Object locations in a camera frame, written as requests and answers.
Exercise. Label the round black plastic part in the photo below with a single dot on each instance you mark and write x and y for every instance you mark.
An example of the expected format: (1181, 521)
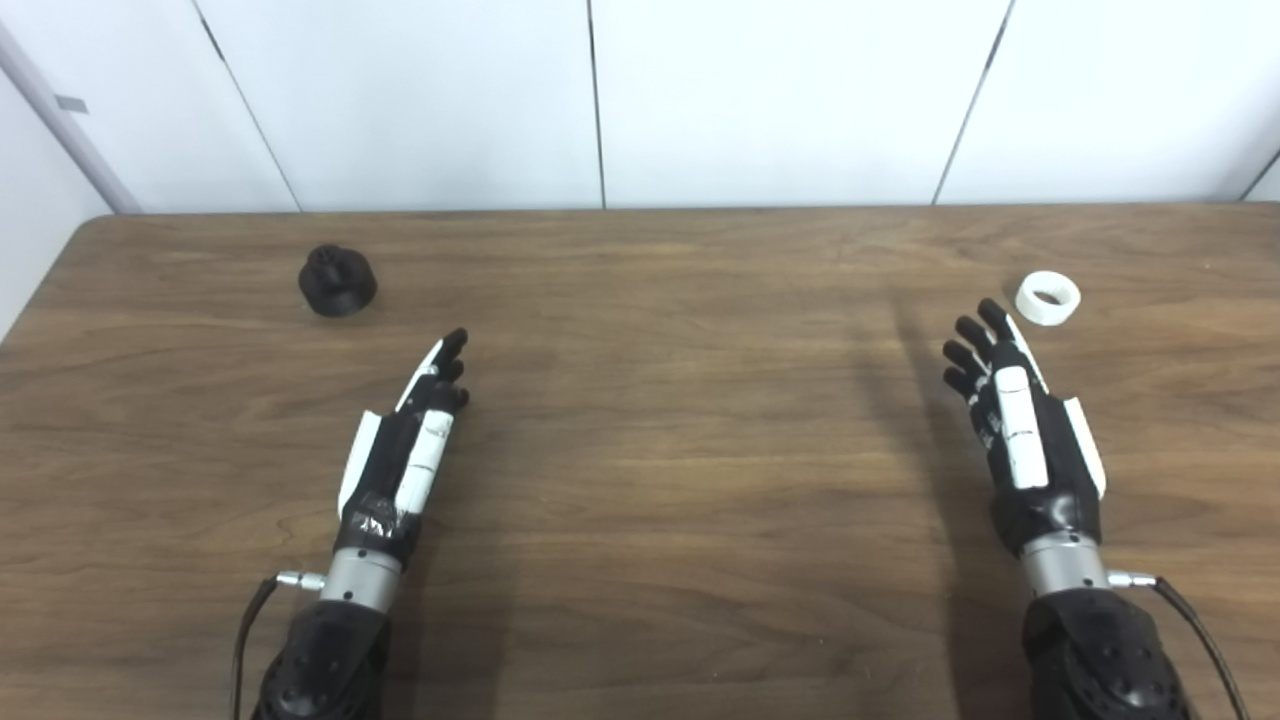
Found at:
(338, 285)

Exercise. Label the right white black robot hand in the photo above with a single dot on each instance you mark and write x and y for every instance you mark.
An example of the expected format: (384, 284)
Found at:
(1040, 450)

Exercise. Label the grey wall corner post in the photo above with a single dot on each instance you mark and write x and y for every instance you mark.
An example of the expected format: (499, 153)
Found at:
(66, 130)

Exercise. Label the small grey post label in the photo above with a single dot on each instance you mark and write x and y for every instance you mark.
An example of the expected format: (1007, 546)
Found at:
(72, 104)

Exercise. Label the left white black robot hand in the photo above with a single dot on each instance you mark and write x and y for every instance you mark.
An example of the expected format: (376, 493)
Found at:
(385, 470)

